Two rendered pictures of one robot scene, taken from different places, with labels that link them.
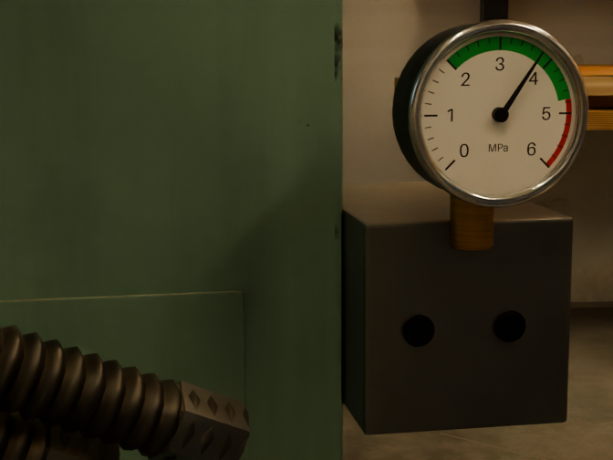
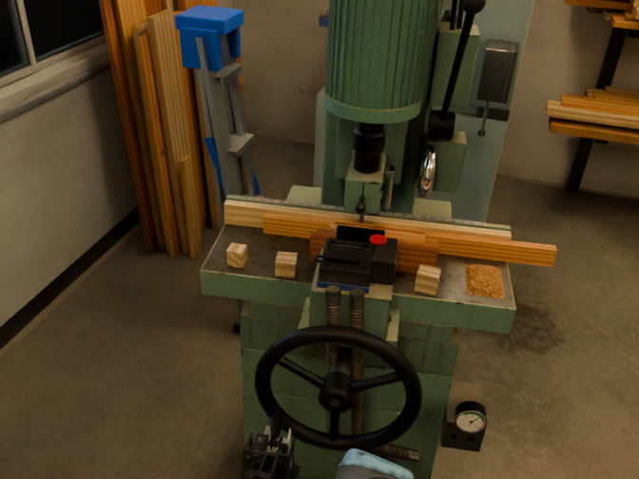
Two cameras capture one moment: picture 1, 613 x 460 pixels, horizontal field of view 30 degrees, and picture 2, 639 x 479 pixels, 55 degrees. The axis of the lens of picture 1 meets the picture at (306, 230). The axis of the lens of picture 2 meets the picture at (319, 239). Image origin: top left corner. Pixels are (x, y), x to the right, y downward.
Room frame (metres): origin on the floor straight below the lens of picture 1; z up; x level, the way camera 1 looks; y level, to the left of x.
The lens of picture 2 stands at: (-0.49, 0.00, 1.60)
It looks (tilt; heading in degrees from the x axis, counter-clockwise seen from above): 33 degrees down; 17
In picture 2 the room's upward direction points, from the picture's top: 3 degrees clockwise
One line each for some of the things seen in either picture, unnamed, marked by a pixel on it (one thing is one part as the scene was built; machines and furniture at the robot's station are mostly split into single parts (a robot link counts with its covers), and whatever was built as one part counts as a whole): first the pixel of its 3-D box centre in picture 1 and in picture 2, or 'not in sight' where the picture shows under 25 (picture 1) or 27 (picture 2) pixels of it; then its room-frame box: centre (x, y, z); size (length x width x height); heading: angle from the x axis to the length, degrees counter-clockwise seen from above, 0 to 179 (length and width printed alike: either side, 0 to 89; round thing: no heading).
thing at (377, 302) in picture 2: not in sight; (353, 292); (0.38, 0.19, 0.92); 0.15 x 0.13 x 0.09; 100
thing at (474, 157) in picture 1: (483, 138); (469, 418); (0.40, -0.06, 0.65); 0.06 x 0.04 x 0.08; 100
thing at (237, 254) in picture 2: not in sight; (237, 255); (0.40, 0.44, 0.92); 0.03 x 0.03 x 0.04; 5
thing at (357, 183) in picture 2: not in sight; (366, 183); (0.59, 0.23, 1.03); 0.14 x 0.07 x 0.09; 10
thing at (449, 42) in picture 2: not in sight; (454, 65); (0.80, 0.12, 1.23); 0.09 x 0.08 x 0.15; 10
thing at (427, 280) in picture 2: not in sight; (427, 279); (0.46, 0.07, 0.92); 0.04 x 0.03 x 0.04; 89
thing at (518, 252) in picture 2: not in sight; (405, 239); (0.58, 0.14, 0.92); 0.60 x 0.02 x 0.04; 100
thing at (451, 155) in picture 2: not in sight; (441, 160); (0.77, 0.11, 1.02); 0.09 x 0.07 x 0.12; 100
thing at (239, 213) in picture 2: not in sight; (363, 227); (0.59, 0.23, 0.93); 0.60 x 0.02 x 0.05; 100
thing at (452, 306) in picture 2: not in sight; (356, 283); (0.46, 0.21, 0.87); 0.61 x 0.30 x 0.06; 100
